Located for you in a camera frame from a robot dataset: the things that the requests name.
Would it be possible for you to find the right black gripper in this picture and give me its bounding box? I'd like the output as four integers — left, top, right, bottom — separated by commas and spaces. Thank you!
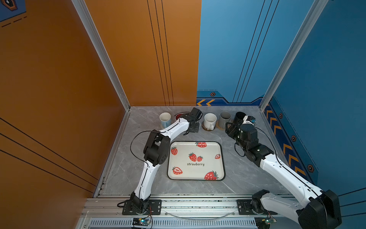
224, 122, 249, 153

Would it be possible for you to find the black mug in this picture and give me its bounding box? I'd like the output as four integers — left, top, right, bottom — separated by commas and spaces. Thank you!
233, 112, 246, 126

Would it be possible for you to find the red interior white mug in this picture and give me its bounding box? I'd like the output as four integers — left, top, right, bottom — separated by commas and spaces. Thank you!
175, 114, 183, 120

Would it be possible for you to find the grey mug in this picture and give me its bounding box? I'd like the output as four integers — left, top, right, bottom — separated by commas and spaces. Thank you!
219, 111, 231, 121

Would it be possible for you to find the light blue mug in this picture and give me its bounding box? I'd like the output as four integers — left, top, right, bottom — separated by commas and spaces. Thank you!
159, 112, 172, 129

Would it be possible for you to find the dark brown worn coaster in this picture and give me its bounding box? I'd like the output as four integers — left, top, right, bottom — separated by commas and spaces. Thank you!
201, 122, 216, 132

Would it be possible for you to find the tan rattan coaster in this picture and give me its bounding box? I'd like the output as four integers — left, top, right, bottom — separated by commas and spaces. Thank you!
215, 120, 230, 131

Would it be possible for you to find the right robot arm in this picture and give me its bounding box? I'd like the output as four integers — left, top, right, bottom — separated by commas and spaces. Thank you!
226, 123, 342, 229

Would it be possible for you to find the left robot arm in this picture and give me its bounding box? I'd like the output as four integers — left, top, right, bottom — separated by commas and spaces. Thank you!
128, 113, 202, 214

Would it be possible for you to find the white strawberry serving tray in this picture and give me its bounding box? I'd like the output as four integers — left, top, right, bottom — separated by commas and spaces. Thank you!
167, 141, 226, 181

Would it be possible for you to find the right green circuit board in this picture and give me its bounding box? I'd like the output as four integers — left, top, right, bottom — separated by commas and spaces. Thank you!
255, 218, 277, 229

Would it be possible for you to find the green circuit board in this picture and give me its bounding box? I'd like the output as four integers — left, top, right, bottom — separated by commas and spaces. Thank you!
132, 218, 152, 229
255, 218, 277, 229

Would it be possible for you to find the left green circuit board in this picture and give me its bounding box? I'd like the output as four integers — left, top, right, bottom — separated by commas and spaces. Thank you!
132, 218, 152, 229

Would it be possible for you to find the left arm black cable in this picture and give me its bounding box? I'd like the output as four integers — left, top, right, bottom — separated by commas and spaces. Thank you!
130, 111, 192, 165

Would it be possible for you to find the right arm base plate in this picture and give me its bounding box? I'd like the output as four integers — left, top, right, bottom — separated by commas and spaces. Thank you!
236, 199, 267, 216

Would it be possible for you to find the right aluminium corner post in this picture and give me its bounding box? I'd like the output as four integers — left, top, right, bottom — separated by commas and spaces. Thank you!
259, 0, 328, 112

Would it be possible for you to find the aluminium corner post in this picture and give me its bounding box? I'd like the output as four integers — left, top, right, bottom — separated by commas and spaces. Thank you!
72, 0, 131, 112
259, 0, 328, 112

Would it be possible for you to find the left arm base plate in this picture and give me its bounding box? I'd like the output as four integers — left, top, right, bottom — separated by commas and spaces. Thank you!
122, 199, 162, 216

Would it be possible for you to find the aluminium front rail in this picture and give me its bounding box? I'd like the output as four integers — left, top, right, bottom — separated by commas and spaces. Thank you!
81, 196, 319, 218

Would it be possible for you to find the left aluminium corner post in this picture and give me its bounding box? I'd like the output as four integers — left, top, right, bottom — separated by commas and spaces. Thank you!
72, 0, 131, 112

